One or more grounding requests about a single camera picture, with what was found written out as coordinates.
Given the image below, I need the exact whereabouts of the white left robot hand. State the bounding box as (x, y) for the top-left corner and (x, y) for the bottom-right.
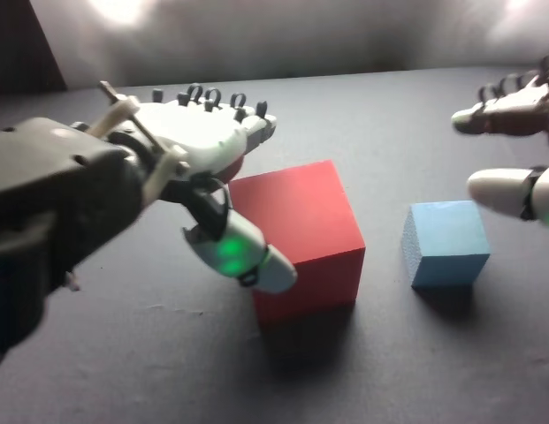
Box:
(134, 83), (298, 295)

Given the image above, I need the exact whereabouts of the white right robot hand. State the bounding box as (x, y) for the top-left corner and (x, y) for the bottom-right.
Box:
(450, 55), (549, 229)

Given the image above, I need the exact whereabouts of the red cube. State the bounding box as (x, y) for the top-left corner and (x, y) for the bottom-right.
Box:
(228, 159), (367, 330)

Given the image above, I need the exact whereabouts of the light blue cube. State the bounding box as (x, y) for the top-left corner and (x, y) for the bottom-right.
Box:
(400, 200), (492, 291)

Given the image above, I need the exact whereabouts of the grey table cloth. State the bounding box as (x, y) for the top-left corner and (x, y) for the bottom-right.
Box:
(0, 65), (549, 424)

